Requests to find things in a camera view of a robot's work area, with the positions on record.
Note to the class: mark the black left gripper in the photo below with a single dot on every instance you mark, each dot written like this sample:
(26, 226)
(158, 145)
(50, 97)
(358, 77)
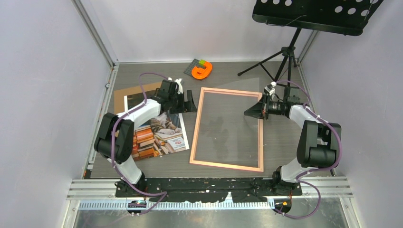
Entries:
(186, 107)

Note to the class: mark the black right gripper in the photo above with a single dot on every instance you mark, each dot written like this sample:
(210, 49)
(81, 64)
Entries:
(261, 109)

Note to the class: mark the pink wooden picture frame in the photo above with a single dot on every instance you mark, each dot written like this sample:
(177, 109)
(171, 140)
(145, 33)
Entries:
(226, 166)

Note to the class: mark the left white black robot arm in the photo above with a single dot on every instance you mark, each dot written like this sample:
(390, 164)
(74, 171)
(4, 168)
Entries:
(115, 137)

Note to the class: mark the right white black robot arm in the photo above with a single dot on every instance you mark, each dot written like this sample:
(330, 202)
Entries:
(318, 145)

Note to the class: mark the cat and books photo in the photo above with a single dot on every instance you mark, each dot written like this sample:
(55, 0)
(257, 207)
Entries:
(161, 135)

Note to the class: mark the grey building plate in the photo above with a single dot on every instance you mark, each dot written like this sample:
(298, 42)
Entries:
(190, 67)

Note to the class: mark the green toy brick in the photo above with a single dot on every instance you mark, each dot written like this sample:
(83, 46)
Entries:
(201, 63)

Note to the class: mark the brown cardboard backing board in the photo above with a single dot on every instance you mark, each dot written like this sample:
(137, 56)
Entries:
(128, 98)

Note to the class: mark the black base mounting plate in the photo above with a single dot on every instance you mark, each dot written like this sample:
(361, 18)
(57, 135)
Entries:
(207, 190)

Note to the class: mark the black music stand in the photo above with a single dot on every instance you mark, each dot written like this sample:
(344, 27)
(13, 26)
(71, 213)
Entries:
(345, 17)

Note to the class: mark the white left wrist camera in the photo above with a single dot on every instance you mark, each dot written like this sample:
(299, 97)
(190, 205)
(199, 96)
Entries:
(178, 81)

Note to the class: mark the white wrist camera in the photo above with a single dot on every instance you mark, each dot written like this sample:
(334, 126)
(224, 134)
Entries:
(270, 89)
(178, 81)

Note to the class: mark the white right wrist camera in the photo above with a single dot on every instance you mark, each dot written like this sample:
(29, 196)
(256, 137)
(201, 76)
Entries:
(270, 89)

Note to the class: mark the aluminium rail front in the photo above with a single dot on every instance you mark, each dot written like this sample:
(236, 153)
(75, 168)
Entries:
(100, 194)

